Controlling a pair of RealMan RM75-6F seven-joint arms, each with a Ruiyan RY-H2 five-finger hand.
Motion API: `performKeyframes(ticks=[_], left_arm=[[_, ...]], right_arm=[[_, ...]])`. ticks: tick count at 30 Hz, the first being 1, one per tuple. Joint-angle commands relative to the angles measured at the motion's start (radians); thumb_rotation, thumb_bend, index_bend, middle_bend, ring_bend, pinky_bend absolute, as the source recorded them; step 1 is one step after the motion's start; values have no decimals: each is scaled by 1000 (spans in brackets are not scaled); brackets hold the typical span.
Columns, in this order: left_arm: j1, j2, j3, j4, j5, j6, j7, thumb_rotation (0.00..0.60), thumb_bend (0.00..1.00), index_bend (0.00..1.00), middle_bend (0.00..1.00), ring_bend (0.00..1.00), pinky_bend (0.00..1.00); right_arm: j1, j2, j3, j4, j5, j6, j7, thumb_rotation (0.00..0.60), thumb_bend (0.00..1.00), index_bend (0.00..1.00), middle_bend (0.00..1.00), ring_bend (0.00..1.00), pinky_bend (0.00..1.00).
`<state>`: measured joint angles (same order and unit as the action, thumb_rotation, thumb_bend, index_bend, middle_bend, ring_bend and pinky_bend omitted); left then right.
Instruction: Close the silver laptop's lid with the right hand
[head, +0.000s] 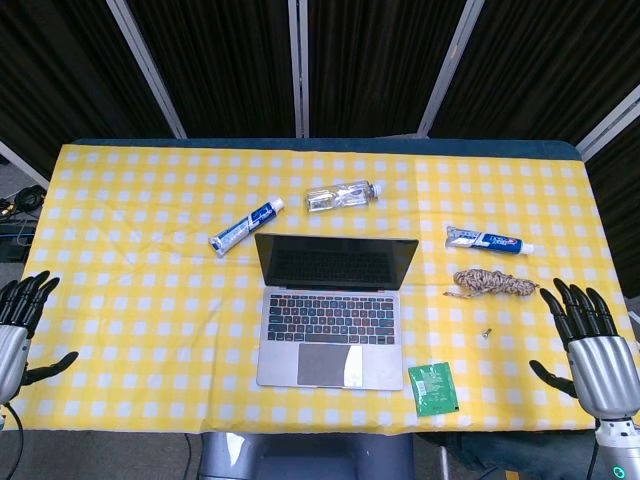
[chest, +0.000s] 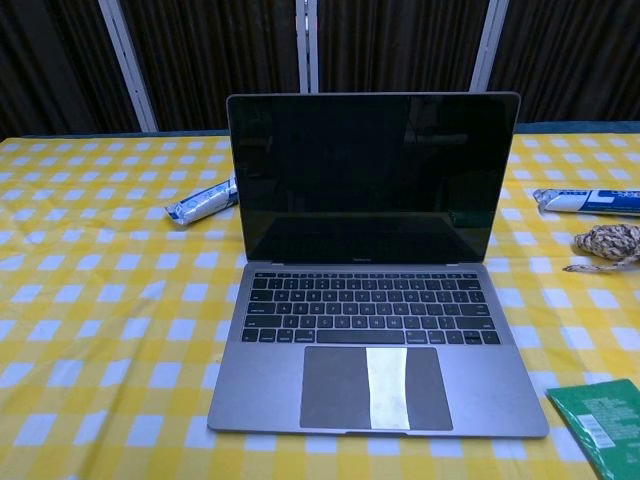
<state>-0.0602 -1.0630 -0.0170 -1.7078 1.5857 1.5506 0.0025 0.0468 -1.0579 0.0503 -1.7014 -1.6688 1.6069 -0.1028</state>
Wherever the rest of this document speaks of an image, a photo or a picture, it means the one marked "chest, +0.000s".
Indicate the white metal frame post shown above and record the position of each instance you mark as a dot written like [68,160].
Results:
[129,65]
[307,45]
[484,45]

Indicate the green plastic packet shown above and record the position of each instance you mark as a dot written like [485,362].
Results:
[600,425]

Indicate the small white blue wrapped roll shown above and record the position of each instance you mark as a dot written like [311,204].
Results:
[202,203]

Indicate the dark slatted curtain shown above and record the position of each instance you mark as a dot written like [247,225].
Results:
[215,50]

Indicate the long white blue wrapped roll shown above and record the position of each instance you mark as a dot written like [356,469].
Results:
[590,201]

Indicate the grey laptop computer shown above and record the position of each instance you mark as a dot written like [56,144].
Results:
[350,300]

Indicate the white tape strip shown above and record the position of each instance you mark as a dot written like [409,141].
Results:
[387,387]

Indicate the yellow white checkered tablecloth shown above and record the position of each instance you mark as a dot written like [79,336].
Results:
[100,325]

